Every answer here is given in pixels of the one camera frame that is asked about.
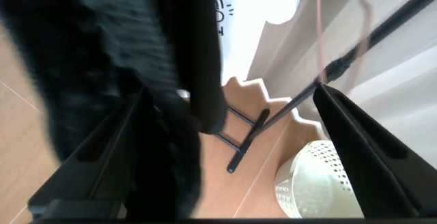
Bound black shorts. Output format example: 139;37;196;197
0;0;229;220

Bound white laundry basket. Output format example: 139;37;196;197
274;140;365;219

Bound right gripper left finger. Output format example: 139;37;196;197
27;89;152;220

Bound white t-shirt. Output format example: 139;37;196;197
214;0;307;85

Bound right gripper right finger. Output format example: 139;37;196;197
311;82;437;218

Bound black clothes rack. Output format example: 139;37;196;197
214;0;437;174

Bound beige curtain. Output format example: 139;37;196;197
245;0;437;169

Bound pink clothes hanger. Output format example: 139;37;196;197
315;0;373;94

